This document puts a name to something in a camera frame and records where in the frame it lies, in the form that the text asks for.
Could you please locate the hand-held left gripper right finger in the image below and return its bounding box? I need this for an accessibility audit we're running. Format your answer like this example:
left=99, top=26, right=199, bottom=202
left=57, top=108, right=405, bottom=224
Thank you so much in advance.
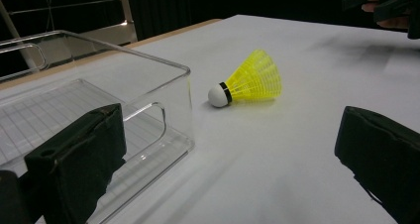
left=334, top=105, right=420, bottom=224

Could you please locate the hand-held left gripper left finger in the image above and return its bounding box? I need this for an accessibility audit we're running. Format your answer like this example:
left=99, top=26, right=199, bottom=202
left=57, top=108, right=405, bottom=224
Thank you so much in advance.
left=24, top=102, right=128, bottom=224

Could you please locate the clear plastic box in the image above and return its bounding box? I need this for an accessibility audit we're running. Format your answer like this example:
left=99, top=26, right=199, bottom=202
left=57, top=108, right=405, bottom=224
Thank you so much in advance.
left=0, top=29, right=196, bottom=224

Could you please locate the yellow shuttlecock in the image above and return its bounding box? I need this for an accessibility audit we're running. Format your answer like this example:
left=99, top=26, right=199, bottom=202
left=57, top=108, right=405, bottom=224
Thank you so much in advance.
left=207, top=49, right=283, bottom=109

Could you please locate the dark curtain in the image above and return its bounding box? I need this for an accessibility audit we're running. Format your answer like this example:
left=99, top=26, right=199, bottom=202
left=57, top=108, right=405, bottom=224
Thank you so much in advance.
left=124, top=0, right=420, bottom=42

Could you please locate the metal stand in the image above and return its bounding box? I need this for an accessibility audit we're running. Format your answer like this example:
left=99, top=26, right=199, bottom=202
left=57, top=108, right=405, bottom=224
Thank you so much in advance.
left=0, top=0, right=139, bottom=73

